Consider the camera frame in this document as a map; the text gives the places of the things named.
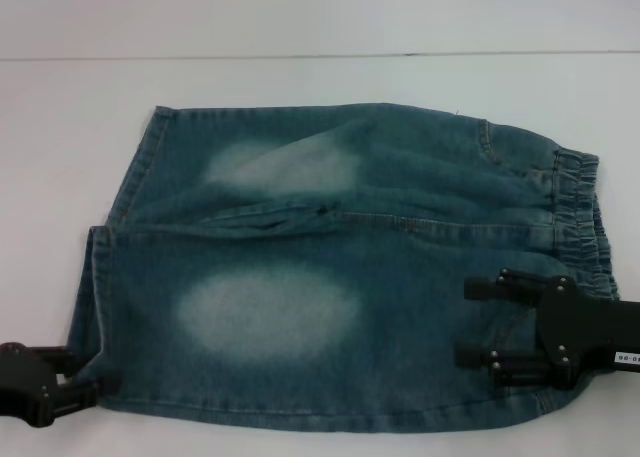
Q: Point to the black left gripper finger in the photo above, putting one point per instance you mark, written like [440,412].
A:
[52,354]
[80,392]

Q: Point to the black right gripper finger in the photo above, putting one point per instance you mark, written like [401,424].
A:
[470,355]
[477,288]

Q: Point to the blue washed denim shorts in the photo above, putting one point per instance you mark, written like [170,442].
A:
[350,192]

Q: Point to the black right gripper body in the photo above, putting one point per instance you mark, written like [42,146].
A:
[595,337]

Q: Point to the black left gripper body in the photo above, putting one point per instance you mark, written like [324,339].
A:
[25,377]

